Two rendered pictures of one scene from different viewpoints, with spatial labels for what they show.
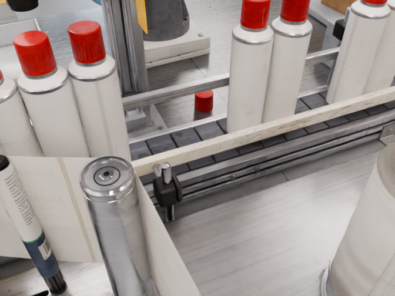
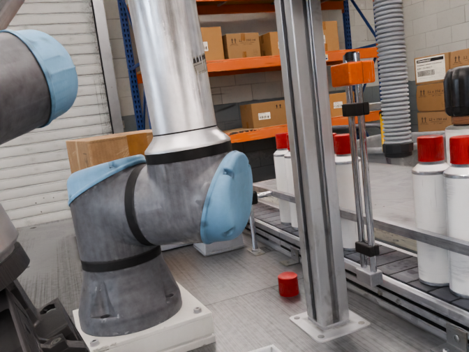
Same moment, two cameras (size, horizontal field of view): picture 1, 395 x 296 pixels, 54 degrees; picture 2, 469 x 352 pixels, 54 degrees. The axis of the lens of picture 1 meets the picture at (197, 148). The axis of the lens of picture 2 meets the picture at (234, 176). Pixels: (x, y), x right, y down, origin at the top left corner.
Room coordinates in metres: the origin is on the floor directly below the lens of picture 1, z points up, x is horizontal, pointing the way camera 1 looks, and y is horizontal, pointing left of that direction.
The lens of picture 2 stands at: (0.61, 0.74, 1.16)
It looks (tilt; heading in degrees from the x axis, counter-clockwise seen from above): 9 degrees down; 273
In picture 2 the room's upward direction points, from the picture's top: 7 degrees counter-clockwise
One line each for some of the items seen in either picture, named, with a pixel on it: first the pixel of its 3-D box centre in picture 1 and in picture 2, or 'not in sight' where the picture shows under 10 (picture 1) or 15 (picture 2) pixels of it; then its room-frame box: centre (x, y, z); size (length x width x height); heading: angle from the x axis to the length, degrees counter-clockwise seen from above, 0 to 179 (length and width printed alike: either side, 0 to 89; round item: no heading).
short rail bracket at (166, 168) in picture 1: (168, 197); not in sight; (0.31, 0.03, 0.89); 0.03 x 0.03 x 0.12; 23
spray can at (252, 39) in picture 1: (248, 72); (348, 191); (0.45, -0.07, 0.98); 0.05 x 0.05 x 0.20
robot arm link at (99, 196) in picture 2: not in sight; (116, 204); (0.82, 0.09, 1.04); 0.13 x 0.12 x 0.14; 162
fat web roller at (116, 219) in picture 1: (123, 249); not in sight; (0.18, 0.06, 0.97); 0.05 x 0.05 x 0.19
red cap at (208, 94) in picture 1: (204, 98); (288, 283); (0.58, -0.01, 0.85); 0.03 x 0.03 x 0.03
